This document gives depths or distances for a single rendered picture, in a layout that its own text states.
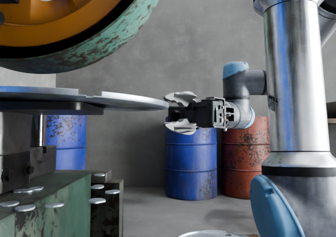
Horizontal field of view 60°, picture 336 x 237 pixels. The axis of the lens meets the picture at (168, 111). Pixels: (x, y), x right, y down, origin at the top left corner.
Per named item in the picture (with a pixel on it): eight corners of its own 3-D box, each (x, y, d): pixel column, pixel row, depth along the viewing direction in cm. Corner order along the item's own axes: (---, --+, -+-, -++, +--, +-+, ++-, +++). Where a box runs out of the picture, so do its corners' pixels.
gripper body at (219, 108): (212, 94, 65) (236, 99, 75) (181, 97, 71) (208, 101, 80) (212, 129, 65) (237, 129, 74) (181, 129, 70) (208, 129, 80)
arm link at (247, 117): (232, 102, 92) (233, 129, 92) (214, 100, 84) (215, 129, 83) (256, 101, 87) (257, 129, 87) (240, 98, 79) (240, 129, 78)
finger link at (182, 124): (181, 123, 59) (205, 115, 66) (159, 123, 63) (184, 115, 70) (183, 138, 59) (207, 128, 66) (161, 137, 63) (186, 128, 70)
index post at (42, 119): (47, 145, 65) (48, 103, 66) (40, 146, 62) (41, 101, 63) (34, 145, 65) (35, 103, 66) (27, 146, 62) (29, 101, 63)
